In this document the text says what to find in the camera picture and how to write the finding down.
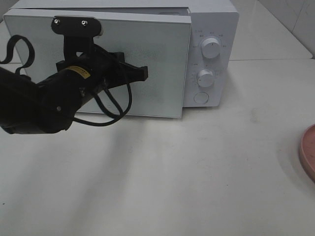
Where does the white microwave door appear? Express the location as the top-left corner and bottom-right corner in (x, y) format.
(4, 9), (191, 118)

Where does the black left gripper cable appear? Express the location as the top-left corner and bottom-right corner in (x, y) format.
(72, 78), (133, 127)

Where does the white microwave oven body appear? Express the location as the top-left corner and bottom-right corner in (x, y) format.
(10, 0), (239, 108)

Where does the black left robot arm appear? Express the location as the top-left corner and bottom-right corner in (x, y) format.
(0, 36), (148, 134)

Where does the pink round plate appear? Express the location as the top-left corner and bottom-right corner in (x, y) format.
(299, 124), (315, 182)

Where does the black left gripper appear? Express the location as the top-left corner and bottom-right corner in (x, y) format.
(56, 36), (149, 91)

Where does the round white door button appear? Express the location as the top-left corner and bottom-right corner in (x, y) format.
(194, 92), (209, 104)

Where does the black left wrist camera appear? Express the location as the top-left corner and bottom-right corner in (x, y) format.
(51, 16), (103, 38)

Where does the white microwave knob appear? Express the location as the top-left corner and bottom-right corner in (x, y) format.
(201, 36), (221, 59)
(197, 69), (215, 88)

